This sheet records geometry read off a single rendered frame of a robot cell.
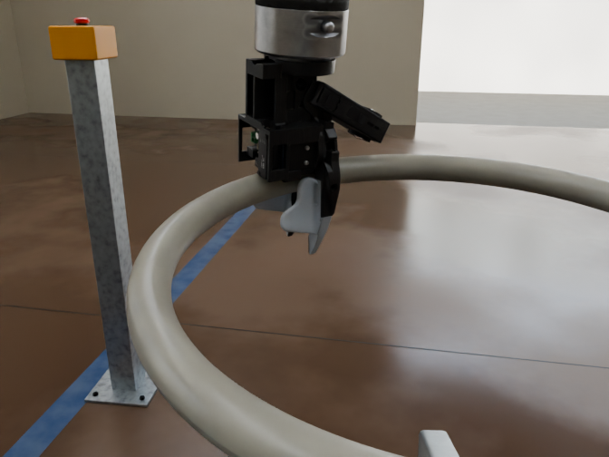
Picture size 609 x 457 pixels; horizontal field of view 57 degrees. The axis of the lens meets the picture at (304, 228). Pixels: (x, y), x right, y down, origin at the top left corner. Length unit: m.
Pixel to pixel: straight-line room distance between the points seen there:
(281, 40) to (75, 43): 1.05
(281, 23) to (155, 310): 0.29
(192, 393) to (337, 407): 1.48
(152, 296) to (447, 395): 1.55
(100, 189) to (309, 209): 1.08
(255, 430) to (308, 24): 0.37
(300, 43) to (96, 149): 1.11
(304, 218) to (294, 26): 0.20
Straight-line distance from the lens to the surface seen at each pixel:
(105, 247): 1.67
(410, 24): 6.30
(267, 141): 0.55
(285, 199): 0.65
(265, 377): 1.89
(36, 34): 7.74
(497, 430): 1.77
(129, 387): 1.89
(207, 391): 0.29
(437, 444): 0.24
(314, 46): 0.54
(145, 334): 0.34
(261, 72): 0.54
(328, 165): 0.58
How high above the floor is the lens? 1.09
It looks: 20 degrees down
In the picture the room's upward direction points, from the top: straight up
